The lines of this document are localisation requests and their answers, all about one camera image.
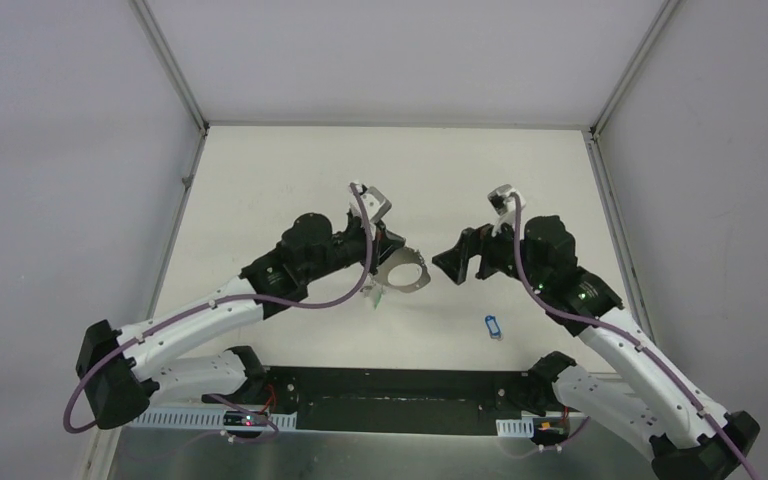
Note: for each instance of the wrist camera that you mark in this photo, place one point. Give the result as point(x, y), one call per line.
point(508, 204)
point(375, 203)

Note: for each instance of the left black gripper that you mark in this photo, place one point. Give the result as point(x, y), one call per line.
point(384, 246)

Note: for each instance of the right circuit board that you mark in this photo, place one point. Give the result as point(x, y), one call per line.
point(549, 432)

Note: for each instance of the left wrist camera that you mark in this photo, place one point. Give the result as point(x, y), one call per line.
point(375, 203)

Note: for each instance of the blue key tag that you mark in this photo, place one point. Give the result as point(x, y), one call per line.
point(493, 327)

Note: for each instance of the circuit board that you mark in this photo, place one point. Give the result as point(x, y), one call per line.
point(239, 419)
point(549, 432)

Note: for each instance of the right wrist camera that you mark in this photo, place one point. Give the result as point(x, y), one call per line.
point(508, 204)

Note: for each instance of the metal crescent keyring plate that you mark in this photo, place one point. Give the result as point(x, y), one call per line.
point(404, 271)

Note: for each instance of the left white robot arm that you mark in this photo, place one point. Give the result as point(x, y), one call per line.
point(123, 371)

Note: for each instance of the right white cable duct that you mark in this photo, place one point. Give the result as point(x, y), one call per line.
point(522, 427)

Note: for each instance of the left circuit board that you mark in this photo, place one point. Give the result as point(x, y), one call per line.
point(239, 419)

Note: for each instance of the white cable duct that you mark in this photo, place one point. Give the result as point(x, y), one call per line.
point(522, 427)
point(185, 418)

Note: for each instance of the left white cable duct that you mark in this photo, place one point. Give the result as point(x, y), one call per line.
point(185, 418)

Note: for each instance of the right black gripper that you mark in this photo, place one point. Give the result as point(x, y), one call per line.
point(454, 262)

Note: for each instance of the aluminium frame rail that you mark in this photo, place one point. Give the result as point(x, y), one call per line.
point(121, 398)

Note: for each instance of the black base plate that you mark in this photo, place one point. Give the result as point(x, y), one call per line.
point(402, 401)

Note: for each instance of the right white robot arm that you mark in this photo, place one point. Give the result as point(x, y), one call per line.
point(681, 431)

